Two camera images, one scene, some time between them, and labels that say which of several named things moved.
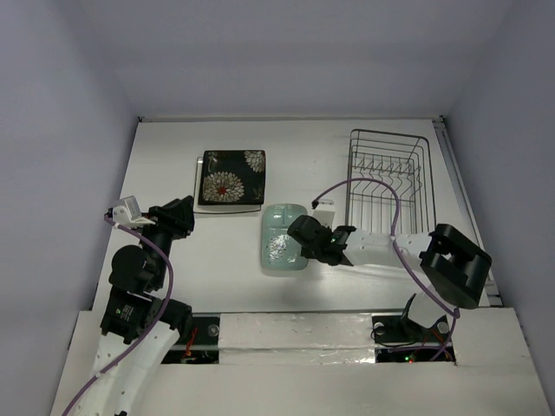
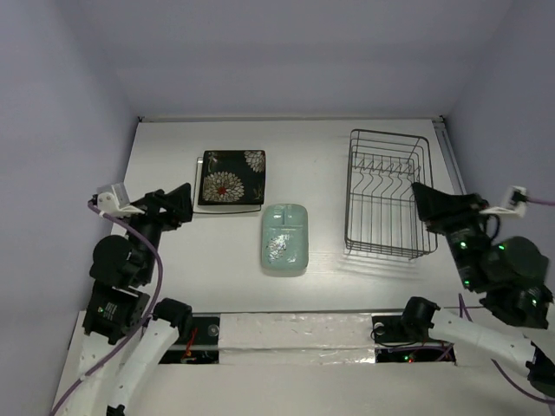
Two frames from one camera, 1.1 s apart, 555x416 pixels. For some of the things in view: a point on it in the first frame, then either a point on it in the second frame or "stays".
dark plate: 232,178 stays
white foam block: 297,338 stays
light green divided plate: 280,249 stays
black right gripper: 306,231 -> 453,215
